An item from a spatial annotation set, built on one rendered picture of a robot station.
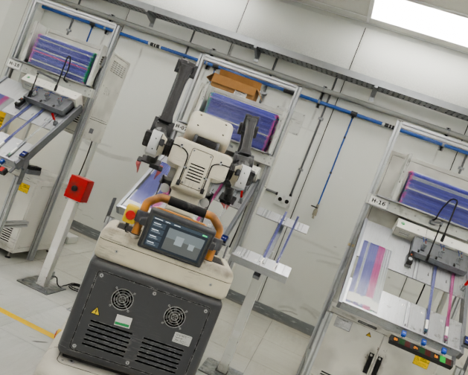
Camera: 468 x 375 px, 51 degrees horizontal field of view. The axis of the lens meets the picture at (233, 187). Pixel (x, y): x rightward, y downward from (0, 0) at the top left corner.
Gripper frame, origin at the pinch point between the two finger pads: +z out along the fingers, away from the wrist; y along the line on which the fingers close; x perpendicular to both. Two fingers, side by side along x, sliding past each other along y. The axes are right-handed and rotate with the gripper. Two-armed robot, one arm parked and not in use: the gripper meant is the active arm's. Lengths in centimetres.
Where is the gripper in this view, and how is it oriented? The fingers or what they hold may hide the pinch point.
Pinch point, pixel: (225, 207)
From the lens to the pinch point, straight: 317.4
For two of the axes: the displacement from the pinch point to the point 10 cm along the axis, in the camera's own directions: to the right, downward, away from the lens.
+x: -3.9, 5.9, -7.0
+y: -9.1, -3.7, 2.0
